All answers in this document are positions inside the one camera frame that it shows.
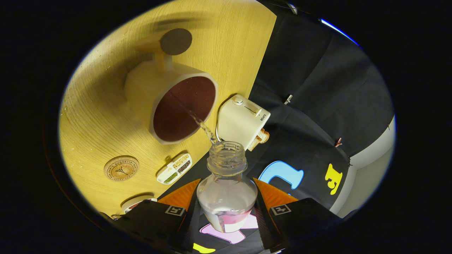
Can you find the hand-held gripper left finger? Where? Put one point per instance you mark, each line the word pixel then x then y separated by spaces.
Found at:
pixel 159 222

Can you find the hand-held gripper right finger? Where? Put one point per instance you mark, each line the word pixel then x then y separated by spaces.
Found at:
pixel 300 222

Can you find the clear plastic juice bottle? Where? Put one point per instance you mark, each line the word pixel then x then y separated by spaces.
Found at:
pixel 226 197

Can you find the white round plate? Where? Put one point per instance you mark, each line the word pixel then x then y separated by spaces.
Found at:
pixel 132 203

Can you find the white divided seasoning dish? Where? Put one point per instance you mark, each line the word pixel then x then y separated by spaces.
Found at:
pixel 173 169

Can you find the small red clip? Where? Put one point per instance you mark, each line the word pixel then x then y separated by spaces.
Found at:
pixel 338 142

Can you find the wooden table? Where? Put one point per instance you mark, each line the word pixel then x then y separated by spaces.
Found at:
pixel 106 123

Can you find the white toaster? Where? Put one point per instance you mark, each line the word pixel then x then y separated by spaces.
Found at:
pixel 240 123

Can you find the black backdrop cloth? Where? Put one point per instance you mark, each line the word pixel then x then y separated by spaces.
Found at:
pixel 300 106

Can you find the small metal clip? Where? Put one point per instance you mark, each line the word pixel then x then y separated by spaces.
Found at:
pixel 288 99

